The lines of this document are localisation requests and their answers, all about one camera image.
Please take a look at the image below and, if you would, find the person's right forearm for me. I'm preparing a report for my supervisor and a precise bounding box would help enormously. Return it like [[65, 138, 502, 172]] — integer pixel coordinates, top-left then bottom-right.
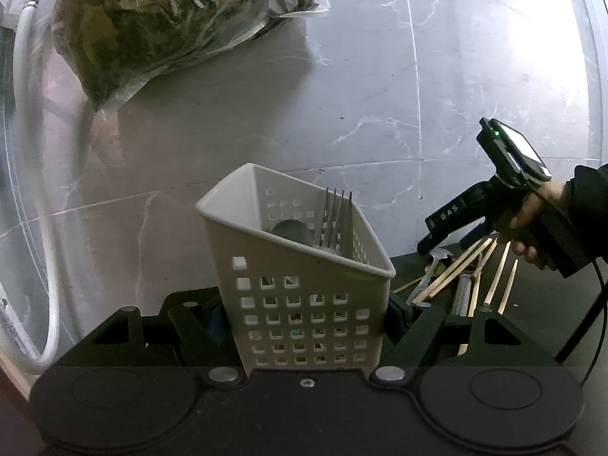
[[565, 164, 608, 265]]

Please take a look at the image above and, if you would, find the bundle of wooden chopsticks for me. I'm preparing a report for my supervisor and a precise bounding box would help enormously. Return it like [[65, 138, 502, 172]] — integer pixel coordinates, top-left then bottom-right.
[[393, 235, 519, 357]]

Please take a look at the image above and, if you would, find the metal spoon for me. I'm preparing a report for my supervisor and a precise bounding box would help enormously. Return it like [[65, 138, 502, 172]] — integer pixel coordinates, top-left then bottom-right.
[[271, 220, 315, 249], [412, 247, 453, 306]]

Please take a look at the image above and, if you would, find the metal fork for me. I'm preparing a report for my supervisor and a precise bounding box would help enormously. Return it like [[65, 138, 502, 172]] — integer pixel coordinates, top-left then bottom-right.
[[312, 188, 355, 253]]

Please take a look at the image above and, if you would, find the white water hose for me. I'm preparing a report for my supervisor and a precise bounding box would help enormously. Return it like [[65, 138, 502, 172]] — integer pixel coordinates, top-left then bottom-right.
[[12, 0, 92, 376]]

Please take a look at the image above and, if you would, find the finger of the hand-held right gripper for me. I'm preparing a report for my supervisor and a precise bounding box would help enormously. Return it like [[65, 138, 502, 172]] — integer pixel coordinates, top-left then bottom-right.
[[417, 183, 495, 255], [461, 223, 497, 250]]

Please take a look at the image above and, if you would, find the person's right hand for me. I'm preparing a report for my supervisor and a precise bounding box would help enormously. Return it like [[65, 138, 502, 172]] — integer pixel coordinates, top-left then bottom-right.
[[496, 180, 571, 271]]

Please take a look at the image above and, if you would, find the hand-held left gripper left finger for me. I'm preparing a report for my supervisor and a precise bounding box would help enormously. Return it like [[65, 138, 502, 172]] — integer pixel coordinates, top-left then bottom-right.
[[88, 300, 243, 385]]

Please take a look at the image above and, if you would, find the white perforated utensil holder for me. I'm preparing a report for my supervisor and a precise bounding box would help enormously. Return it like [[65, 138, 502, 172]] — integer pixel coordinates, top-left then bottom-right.
[[196, 163, 397, 371]]

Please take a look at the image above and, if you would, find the brown wooden door frame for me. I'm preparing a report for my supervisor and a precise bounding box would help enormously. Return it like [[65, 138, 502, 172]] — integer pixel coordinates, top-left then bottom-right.
[[0, 354, 32, 402]]

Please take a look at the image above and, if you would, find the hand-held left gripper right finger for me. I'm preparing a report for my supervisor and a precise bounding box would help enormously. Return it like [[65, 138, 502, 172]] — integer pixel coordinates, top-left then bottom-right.
[[373, 293, 559, 385]]

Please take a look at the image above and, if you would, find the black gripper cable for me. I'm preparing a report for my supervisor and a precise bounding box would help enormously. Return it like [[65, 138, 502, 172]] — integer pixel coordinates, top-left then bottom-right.
[[553, 256, 608, 385]]

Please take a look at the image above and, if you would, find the clear bag of dried leaves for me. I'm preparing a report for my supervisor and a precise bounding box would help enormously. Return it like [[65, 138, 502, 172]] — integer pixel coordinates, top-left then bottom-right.
[[50, 0, 331, 115]]

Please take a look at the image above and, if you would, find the stainless steel kitchen tool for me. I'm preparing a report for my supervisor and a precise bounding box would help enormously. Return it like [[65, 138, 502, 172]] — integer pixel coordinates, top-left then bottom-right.
[[449, 273, 477, 317]]

